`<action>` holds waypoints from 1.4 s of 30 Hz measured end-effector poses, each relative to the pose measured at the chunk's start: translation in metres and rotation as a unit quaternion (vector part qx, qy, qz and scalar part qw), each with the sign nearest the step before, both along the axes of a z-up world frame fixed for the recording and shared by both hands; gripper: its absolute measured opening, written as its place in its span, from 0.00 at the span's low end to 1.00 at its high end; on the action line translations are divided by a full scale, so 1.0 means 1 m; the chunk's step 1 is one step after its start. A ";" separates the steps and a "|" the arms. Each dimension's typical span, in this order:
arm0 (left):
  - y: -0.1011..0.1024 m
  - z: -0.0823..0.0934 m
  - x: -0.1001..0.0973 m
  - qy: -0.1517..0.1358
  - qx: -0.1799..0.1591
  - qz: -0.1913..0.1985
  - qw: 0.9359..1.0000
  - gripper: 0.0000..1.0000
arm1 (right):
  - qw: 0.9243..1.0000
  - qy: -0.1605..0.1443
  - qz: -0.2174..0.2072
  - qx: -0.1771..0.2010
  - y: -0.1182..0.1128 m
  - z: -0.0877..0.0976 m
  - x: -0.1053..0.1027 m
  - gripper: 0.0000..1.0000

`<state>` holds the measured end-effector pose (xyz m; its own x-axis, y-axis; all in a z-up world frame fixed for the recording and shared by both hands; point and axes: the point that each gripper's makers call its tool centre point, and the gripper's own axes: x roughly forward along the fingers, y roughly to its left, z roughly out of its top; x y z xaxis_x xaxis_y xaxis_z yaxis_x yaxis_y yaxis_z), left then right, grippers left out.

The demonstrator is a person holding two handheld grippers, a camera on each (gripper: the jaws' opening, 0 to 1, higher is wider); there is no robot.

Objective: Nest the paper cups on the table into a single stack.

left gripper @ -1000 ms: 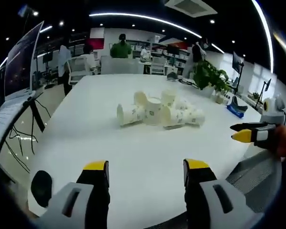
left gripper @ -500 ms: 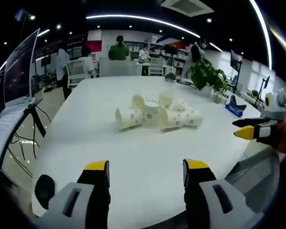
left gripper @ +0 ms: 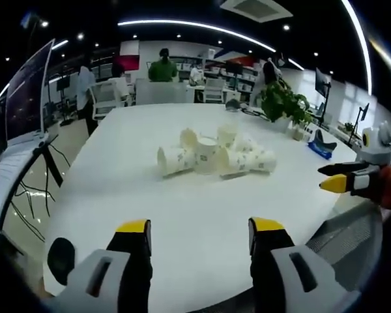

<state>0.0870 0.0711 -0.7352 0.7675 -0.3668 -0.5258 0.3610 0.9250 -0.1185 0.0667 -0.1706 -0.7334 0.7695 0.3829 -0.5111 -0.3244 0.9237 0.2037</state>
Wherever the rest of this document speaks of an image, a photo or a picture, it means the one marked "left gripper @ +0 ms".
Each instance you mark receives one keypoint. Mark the green potted plant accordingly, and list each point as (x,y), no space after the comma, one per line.
(281,104)

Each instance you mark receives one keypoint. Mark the dark grey curved holder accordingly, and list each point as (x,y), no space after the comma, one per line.
(322,138)

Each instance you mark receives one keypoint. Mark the pile of white paper cups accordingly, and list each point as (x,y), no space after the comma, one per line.
(208,156)

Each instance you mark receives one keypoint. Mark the black tripod stand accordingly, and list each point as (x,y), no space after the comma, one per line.
(64,98)

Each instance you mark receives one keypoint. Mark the grey desk partition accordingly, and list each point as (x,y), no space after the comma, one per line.
(164,93)

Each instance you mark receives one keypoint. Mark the dark headset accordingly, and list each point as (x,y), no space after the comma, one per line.
(233,105)

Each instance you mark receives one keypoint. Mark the large dark monitor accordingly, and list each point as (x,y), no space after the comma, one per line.
(27,94)

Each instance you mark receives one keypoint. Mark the white table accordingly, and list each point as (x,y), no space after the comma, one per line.
(189,199)

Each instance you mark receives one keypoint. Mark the white office chair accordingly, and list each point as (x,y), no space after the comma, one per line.
(213,90)
(106,101)

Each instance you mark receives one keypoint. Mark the grey mesh office chair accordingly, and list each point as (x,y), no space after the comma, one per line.
(348,241)

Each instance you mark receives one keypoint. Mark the black round stool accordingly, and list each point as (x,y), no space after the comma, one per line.
(61,261)

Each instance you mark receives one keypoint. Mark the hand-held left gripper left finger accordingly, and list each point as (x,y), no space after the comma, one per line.
(117,277)

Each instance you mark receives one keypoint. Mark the blue wipes packet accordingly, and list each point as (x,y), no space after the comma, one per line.
(321,150)

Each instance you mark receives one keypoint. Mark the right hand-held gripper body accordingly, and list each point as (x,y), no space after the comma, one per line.
(376,148)

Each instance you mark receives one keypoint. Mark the black desk monitor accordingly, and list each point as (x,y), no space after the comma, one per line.
(322,81)

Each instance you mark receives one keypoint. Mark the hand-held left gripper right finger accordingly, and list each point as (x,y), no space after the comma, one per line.
(280,277)

